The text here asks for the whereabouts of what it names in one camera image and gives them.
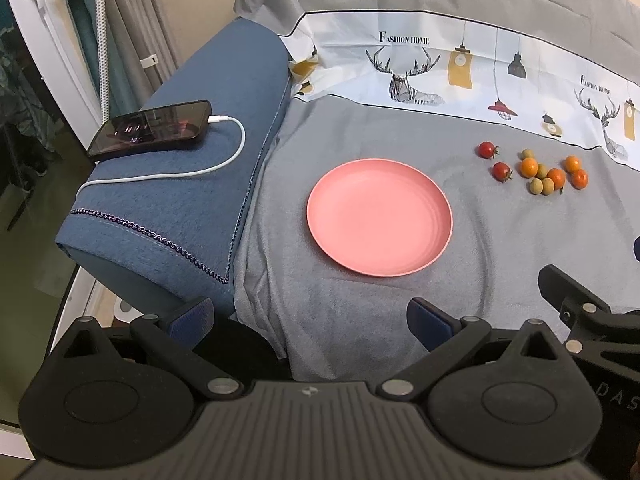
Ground red cherry tomato with stem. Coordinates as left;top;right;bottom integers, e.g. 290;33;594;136
491;162;512;182

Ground pink round plate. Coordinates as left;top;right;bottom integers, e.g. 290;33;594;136
306;158;454;278

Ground grey curtain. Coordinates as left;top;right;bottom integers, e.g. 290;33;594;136
106;0;179;105

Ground small orange with stem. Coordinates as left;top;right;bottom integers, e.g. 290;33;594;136
570;169;589;190

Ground white door frame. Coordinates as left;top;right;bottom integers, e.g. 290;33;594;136
9;0;102;146

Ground black smartphone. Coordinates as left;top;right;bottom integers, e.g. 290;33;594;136
87;101;212;162

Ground small orange kumquat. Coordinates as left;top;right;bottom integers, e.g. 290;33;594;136
518;157;538;179

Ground blue sofa armrest cover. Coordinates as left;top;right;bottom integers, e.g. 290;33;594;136
55;18;291;316

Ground garment steamer hose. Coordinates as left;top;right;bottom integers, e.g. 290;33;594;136
92;0;113;124

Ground small orange mandarin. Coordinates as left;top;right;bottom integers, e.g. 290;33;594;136
547;168;566;191

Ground white charging cable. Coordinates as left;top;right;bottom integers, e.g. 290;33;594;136
75;115;248;201

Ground grey printed sofa cover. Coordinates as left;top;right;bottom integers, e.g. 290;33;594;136
234;0;639;382

